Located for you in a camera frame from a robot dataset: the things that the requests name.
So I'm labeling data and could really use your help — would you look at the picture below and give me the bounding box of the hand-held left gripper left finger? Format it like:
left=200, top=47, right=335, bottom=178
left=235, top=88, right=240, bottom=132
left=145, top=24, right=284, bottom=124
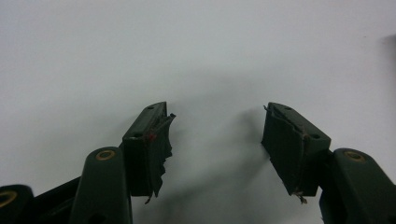
left=68, top=101, right=177, bottom=224

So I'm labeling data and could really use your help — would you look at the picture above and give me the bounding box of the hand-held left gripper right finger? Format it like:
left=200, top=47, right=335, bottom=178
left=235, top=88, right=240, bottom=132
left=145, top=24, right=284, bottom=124
left=261, top=102, right=396, bottom=224

